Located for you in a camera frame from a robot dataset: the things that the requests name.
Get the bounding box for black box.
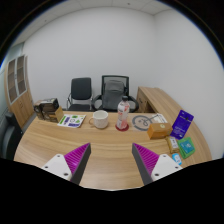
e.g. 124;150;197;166
39;97;60;122

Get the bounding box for orange cardboard box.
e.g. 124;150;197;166
146;122;174;140

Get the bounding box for white leaflet green purple stickers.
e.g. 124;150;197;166
57;113;87;129

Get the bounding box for black mesh office chair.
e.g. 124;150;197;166
91;74;140;113

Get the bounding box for wooden side desk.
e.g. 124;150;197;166
136;86;181;116

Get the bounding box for flat round red coaster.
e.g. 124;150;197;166
114;123;130;132

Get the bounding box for purple upright box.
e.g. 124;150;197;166
169;109;195;140

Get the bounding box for black visitor chair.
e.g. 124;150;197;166
66;77;94;112

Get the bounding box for white mug with orange drawings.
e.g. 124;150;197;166
88;109;110;130

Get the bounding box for brown kraft box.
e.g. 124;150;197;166
49;106;65;124

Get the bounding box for black armchair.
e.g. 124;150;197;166
0;112;24;160

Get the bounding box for small dark brown box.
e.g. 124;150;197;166
32;100;44;120

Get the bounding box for small light blue box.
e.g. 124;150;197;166
171;152;183;167

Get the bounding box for green flat box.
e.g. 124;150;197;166
176;136;197;159

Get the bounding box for grey backpack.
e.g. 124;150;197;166
102;79;127;111

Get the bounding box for sheet with grey round print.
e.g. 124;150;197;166
130;113;168;132

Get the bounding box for clear drink bottle black cap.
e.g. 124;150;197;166
116;95;131;130

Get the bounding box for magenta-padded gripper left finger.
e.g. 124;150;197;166
41;142;92;186

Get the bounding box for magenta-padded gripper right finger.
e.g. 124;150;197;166
131;142;183;186

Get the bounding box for wooden glass-door cabinet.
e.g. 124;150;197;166
3;54;35;129

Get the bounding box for small yellow box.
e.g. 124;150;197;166
165;135;181;154

